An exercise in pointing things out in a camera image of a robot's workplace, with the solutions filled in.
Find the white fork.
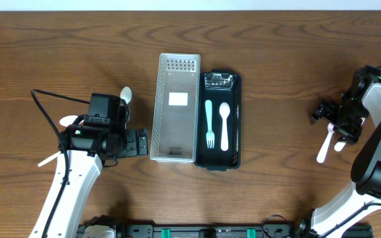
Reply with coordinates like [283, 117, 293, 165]
[333, 141, 346, 152]
[316, 123, 334, 163]

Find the white spoon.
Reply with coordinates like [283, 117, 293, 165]
[219, 102, 230, 151]
[120, 87, 132, 125]

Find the pale blue plastic fork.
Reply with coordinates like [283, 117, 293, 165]
[204, 100, 215, 149]

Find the white spoon diagonal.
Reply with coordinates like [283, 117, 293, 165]
[38, 151, 61, 167]

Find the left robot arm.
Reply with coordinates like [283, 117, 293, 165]
[30, 87, 148, 237]

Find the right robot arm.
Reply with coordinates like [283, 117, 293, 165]
[291, 65, 381, 237]

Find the clear perforated plastic basket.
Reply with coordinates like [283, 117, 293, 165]
[150, 53, 200, 163]

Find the white spoon horizontal left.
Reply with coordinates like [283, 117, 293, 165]
[59, 115, 78, 127]

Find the black perforated plastic basket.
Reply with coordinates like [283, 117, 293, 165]
[194, 69, 241, 171]

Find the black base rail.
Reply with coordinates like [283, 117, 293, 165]
[77, 214, 373, 238]

